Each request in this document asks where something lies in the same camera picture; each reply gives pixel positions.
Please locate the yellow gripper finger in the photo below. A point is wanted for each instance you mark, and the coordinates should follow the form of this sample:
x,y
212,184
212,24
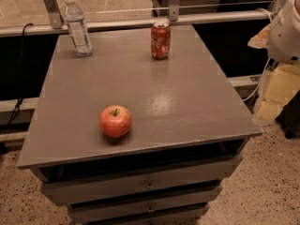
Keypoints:
x,y
276,90
259,41

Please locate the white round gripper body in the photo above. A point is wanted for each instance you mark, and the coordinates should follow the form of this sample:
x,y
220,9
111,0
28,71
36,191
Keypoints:
x,y
286,37

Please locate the top grey drawer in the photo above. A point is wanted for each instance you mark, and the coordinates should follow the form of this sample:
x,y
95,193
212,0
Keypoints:
x,y
126,183

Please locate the red coke can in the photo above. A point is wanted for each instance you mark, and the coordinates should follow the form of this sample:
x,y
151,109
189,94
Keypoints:
x,y
160,39

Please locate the clear plastic water bottle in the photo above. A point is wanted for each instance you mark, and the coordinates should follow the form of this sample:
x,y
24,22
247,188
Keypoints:
x,y
77,29

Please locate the bottom grey drawer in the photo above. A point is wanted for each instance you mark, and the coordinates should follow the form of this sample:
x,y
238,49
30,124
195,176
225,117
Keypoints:
x,y
158,217

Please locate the middle grey drawer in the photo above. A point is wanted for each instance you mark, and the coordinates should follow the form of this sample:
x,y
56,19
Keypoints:
x,y
143,204

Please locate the grey drawer cabinet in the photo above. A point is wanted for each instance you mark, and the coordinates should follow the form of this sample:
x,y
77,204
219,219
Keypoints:
x,y
183,108

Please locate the grey drawer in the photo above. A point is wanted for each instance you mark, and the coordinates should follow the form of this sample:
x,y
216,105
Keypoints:
x,y
143,204
158,217
126,183

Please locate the red apple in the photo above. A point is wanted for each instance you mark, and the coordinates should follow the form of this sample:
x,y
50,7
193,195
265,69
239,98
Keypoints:
x,y
115,121

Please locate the metal railing frame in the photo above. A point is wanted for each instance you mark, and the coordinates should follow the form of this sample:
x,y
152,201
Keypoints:
x,y
42,17

